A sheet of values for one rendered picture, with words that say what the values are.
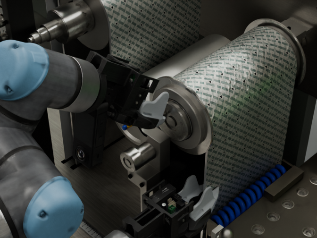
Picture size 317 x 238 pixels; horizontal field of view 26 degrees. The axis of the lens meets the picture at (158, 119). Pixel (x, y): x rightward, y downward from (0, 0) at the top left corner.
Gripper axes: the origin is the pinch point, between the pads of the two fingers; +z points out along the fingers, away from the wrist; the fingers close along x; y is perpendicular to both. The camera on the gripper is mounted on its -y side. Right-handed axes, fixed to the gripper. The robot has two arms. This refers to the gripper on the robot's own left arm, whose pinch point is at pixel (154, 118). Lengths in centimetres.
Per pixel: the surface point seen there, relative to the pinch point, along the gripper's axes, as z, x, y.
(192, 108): 0.5, -5.4, 4.7
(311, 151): 183, 43, -12
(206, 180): 11.6, -8.0, -6.4
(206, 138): 4.5, -8.1, 1.2
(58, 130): 30, 43, -22
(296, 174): 33.1, -13.7, -0.3
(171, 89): -0.3, -0.7, 5.6
